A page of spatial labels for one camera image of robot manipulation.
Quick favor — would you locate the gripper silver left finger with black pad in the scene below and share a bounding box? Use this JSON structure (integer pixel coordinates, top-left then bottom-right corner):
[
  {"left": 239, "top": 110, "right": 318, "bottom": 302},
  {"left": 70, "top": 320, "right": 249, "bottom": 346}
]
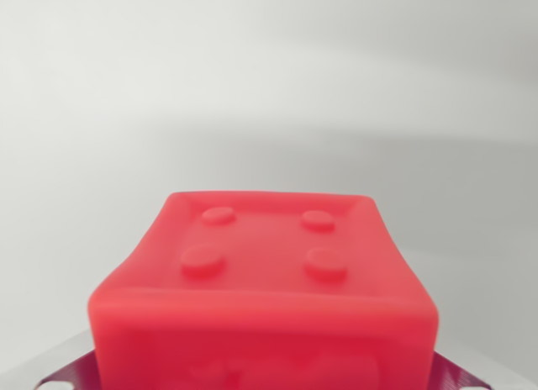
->
[{"left": 35, "top": 348, "right": 98, "bottom": 390}]

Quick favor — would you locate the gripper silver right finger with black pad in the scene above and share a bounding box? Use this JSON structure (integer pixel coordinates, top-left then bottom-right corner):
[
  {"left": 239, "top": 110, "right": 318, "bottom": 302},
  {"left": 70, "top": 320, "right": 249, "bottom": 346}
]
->
[{"left": 427, "top": 349, "right": 492, "bottom": 390}]

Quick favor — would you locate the red embossed rubber cube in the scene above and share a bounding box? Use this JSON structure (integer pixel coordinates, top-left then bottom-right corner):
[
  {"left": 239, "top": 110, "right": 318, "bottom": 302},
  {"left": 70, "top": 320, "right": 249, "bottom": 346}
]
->
[{"left": 87, "top": 190, "right": 439, "bottom": 390}]

